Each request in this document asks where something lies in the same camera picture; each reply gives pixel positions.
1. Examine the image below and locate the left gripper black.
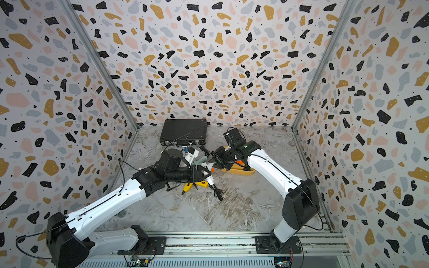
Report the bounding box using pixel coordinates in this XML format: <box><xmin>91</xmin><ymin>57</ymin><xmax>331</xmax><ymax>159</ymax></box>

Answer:
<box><xmin>165</xmin><ymin>164</ymin><xmax>212</xmax><ymax>184</ymax></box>

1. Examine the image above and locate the yellow hot glue gun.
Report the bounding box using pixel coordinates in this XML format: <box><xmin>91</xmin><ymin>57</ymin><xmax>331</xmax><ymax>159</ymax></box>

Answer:
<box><xmin>182</xmin><ymin>181</ymin><xmax>223</xmax><ymax>201</ymax></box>

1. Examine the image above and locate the white hot glue gun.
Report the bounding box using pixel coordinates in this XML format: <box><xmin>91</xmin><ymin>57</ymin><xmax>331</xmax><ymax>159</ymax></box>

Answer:
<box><xmin>206</xmin><ymin>163</ymin><xmax>215</xmax><ymax>186</ymax></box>

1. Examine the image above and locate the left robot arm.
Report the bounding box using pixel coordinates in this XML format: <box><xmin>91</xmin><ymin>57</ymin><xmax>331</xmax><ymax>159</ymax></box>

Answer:
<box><xmin>44</xmin><ymin>149</ymin><xmax>213</xmax><ymax>268</ymax></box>

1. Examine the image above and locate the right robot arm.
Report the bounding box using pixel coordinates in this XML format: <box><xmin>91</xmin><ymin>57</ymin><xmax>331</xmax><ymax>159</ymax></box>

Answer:
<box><xmin>212</xmin><ymin>127</ymin><xmax>320</xmax><ymax>245</ymax></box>

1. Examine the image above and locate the mint green hot glue gun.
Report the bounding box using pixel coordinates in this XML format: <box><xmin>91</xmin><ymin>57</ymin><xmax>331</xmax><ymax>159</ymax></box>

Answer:
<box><xmin>193</xmin><ymin>156</ymin><xmax>208</xmax><ymax>168</ymax></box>

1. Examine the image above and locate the yellow plastic storage box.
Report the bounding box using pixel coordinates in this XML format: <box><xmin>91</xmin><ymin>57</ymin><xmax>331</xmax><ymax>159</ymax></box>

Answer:
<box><xmin>221</xmin><ymin>163</ymin><xmax>255</xmax><ymax>176</ymax></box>

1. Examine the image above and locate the black briefcase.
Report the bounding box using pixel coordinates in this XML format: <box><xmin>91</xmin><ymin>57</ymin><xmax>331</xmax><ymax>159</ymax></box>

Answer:
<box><xmin>159</xmin><ymin>119</ymin><xmax>208</xmax><ymax>146</ymax></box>

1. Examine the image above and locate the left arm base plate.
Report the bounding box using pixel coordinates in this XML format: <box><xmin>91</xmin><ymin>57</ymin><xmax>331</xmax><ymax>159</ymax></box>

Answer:
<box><xmin>117</xmin><ymin>236</ymin><xmax>167</xmax><ymax>256</ymax></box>

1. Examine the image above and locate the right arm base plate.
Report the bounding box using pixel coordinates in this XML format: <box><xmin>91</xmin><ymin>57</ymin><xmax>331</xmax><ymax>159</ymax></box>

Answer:
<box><xmin>255</xmin><ymin>234</ymin><xmax>302</xmax><ymax>254</ymax></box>

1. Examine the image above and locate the aluminium mounting rail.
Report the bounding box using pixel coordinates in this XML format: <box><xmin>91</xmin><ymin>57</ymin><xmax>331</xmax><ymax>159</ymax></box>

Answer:
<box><xmin>79</xmin><ymin>232</ymin><xmax>354</xmax><ymax>268</ymax></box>

